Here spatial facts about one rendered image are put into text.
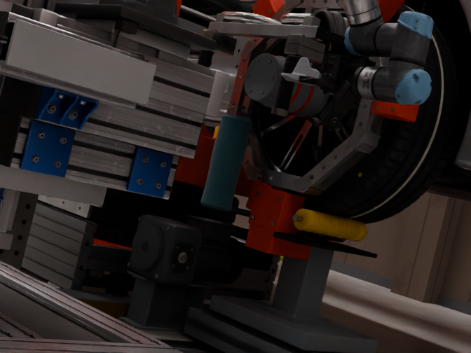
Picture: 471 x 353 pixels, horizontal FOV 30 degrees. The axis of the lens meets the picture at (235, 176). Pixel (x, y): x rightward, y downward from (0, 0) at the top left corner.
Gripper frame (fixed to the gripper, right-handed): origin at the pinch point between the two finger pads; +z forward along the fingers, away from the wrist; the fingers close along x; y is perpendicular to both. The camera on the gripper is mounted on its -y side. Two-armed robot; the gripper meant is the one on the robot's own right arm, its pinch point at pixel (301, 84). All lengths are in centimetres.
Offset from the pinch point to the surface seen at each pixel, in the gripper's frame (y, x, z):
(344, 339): -61, -40, 2
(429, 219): -25, -393, 235
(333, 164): -16.4, -20.5, 2.7
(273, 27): 14.0, -1.7, 16.3
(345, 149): -11.9, -20.5, -0.3
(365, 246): -58, -411, 302
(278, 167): -19.9, -29.4, 31.1
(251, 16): 17.2, -3.3, 27.8
